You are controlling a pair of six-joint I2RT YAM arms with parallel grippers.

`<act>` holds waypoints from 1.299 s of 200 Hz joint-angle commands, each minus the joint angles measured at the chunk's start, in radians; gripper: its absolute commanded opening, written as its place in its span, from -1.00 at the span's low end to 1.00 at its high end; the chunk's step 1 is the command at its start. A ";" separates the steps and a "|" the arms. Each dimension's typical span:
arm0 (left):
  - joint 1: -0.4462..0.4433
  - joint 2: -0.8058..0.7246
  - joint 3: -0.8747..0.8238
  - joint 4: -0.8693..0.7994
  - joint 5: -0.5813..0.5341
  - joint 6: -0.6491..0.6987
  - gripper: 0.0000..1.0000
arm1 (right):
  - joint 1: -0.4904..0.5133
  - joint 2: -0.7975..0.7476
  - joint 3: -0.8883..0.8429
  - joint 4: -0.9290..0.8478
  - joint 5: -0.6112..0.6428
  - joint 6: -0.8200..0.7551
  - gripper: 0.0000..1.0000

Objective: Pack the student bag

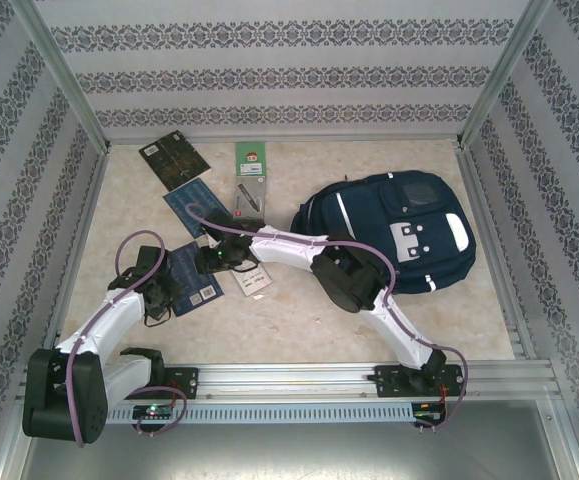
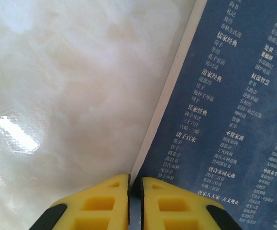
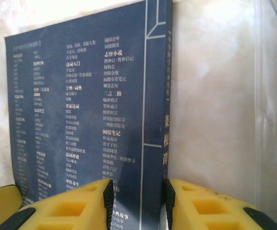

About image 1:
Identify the black book with barcode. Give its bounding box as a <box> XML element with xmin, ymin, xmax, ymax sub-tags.
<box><xmin>137</xmin><ymin>130</ymin><xmax>214</xmax><ymax>192</ymax></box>

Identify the blue book with white sticker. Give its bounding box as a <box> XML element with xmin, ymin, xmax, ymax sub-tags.
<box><xmin>162</xmin><ymin>177</ymin><xmax>233</xmax><ymax>236</ymax></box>
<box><xmin>171</xmin><ymin>239</ymin><xmax>224</xmax><ymax>317</ymax></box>

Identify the left aluminium corner post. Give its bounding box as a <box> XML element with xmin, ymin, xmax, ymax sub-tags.
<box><xmin>11</xmin><ymin>0</ymin><xmax>113</xmax><ymax>154</ymax></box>

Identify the aluminium corner post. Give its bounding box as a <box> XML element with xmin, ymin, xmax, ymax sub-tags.
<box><xmin>456</xmin><ymin>0</ymin><xmax>553</xmax><ymax>151</ymax></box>
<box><xmin>11</xmin><ymin>0</ymin><xmax>113</xmax><ymax>154</ymax></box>

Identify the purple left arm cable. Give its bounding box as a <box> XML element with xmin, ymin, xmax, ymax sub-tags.
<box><xmin>66</xmin><ymin>229</ymin><xmax>189</xmax><ymax>448</ymax></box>

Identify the slotted grey cable duct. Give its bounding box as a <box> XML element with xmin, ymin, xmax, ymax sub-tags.
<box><xmin>103</xmin><ymin>403</ymin><xmax>415</xmax><ymax>425</ymax></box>

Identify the grey pen box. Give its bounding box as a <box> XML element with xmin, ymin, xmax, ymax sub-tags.
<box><xmin>232</xmin><ymin>175</ymin><xmax>269</xmax><ymax>222</ymax></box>

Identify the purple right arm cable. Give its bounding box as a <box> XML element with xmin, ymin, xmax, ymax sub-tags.
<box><xmin>184</xmin><ymin>202</ymin><xmax>471</xmax><ymax>435</ymax></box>

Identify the right aluminium side rail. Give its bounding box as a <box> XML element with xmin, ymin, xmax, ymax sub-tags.
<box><xmin>456</xmin><ymin>147</ymin><xmax>538</xmax><ymax>361</ymax></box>

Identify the green booklet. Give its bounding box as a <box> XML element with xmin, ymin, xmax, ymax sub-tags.
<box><xmin>234</xmin><ymin>142</ymin><xmax>270</xmax><ymax>179</ymax></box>

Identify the navy blue student backpack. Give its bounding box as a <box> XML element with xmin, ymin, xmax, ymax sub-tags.
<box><xmin>289</xmin><ymin>169</ymin><xmax>478</xmax><ymax>297</ymax></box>

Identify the grey sheet metal shelf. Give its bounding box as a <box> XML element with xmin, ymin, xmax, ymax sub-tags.
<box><xmin>16</xmin><ymin>424</ymin><xmax>579</xmax><ymax>480</ymax></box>

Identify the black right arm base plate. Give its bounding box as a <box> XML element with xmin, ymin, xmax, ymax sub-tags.
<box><xmin>376</xmin><ymin>364</ymin><xmax>463</xmax><ymax>399</ymax></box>

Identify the black left camera cable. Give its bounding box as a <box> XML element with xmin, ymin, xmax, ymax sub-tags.
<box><xmin>142</xmin><ymin>299</ymin><xmax>176</xmax><ymax>329</ymax></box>

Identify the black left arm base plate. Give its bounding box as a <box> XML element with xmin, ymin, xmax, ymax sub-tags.
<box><xmin>161</xmin><ymin>367</ymin><xmax>200</xmax><ymax>400</ymax></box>

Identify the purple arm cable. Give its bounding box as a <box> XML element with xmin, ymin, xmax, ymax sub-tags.
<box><xmin>184</xmin><ymin>202</ymin><xmax>471</xmax><ymax>435</ymax></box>
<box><xmin>66</xmin><ymin>229</ymin><xmax>189</xmax><ymax>448</ymax></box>

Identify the right aluminium corner post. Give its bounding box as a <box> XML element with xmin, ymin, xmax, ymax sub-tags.
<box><xmin>456</xmin><ymin>0</ymin><xmax>553</xmax><ymax>151</ymax></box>

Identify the white packet with red print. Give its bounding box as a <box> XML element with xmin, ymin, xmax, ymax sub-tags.
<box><xmin>233</xmin><ymin>267</ymin><xmax>274</xmax><ymax>301</ymax></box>

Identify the aluminium mounting rail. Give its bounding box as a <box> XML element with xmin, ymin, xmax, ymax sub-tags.
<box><xmin>18</xmin><ymin>363</ymin><xmax>556</xmax><ymax>401</ymax></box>

